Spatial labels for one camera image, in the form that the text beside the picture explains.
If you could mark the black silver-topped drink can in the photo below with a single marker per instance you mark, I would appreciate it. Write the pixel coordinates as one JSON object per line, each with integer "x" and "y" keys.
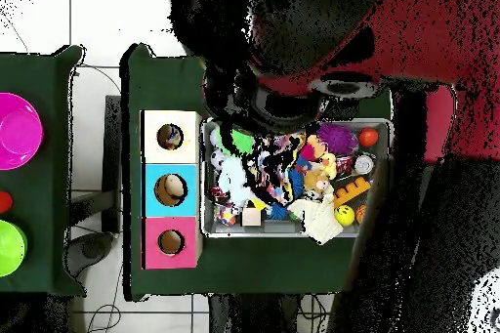
{"x": 364, "y": 164}

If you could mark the mint green waffle cloth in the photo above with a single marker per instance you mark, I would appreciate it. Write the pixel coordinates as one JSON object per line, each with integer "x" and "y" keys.
{"x": 232, "y": 176}

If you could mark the green spiky rubber ball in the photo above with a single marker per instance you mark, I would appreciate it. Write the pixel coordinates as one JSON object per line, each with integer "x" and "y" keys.
{"x": 242, "y": 139}

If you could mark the orange plastic toy brick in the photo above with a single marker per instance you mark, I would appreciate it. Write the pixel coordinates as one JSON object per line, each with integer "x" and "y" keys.
{"x": 351, "y": 191}

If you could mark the small plain orange ball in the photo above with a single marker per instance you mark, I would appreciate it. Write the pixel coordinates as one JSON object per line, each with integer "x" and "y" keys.
{"x": 368, "y": 137}

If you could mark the small wooden block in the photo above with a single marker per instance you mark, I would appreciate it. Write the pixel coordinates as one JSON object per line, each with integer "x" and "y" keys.
{"x": 250, "y": 217}

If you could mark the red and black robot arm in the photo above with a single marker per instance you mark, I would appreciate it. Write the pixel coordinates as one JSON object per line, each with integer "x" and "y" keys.
{"x": 429, "y": 55}

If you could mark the black equipment stand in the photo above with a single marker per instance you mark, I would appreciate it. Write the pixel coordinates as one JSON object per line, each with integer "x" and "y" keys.
{"x": 112, "y": 133}

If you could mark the shallow silver mesh bin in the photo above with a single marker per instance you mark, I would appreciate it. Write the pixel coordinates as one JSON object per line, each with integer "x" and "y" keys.
{"x": 273, "y": 228}

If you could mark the colourful patterned cloth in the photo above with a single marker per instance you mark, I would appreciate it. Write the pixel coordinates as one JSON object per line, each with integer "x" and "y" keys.
{"x": 172, "y": 137}
{"x": 273, "y": 169}

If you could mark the dark green side table cloth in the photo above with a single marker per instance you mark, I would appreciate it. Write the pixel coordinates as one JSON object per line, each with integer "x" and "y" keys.
{"x": 43, "y": 75}

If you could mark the magenta plastic bowl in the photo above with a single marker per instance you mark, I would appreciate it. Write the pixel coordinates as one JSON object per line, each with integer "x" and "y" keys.
{"x": 17, "y": 132}

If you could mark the small red round object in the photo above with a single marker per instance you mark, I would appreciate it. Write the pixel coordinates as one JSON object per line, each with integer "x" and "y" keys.
{"x": 4, "y": 202}

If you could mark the wooden box with three holes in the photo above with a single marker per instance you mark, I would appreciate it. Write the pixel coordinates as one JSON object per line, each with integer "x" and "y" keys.
{"x": 187, "y": 122}

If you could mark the lime green plastic bowl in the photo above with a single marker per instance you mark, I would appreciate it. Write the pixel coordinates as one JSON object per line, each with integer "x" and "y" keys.
{"x": 11, "y": 249}

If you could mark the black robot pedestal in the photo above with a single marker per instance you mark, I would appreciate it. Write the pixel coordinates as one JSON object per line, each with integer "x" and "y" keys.
{"x": 250, "y": 317}

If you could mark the cream waffle cloth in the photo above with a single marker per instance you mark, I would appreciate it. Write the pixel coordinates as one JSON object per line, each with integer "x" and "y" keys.
{"x": 320, "y": 219}

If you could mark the purple spiky rubber ball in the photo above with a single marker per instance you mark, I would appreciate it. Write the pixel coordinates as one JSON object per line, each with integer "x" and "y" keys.
{"x": 338, "y": 139}

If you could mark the yellow smiley ball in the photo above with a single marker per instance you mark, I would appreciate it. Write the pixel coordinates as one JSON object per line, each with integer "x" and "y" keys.
{"x": 344, "y": 215}

